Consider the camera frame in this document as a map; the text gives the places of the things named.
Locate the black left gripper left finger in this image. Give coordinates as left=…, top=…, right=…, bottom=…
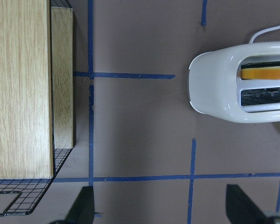
left=50, top=186, right=95, bottom=224

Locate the white toaster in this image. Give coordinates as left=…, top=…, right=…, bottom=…
left=188, top=42, right=280, bottom=123

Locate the wooden shelf board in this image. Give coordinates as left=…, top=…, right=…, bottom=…
left=0, top=0, right=74, bottom=180

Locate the bread slice in toaster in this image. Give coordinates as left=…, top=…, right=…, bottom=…
left=240, top=66, right=280, bottom=80

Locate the white power cord with plug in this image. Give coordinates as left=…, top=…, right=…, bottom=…
left=248, top=22, right=280, bottom=44

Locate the black wire basket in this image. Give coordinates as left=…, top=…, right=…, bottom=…
left=0, top=0, right=77, bottom=217

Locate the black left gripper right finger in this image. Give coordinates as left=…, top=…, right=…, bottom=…
left=225, top=184, right=280, bottom=224

